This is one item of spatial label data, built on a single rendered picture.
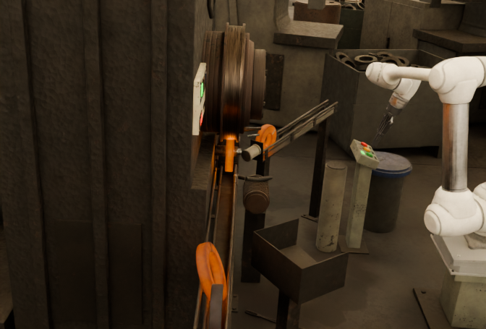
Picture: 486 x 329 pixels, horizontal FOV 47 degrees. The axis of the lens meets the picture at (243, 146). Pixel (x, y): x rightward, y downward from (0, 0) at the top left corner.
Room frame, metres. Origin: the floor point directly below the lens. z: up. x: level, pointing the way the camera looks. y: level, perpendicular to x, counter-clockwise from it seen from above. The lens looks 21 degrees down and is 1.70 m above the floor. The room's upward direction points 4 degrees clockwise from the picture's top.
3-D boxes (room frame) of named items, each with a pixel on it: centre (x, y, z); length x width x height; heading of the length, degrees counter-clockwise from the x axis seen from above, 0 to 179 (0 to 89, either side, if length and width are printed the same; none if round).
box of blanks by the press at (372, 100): (4.64, -1.20, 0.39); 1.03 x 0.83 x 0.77; 106
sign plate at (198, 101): (1.83, 0.16, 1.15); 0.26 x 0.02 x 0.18; 1
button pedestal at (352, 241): (2.86, -0.67, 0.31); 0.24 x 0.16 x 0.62; 1
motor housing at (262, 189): (2.50, -0.08, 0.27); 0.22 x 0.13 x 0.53; 1
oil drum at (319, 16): (7.18, -0.82, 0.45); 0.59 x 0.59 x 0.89
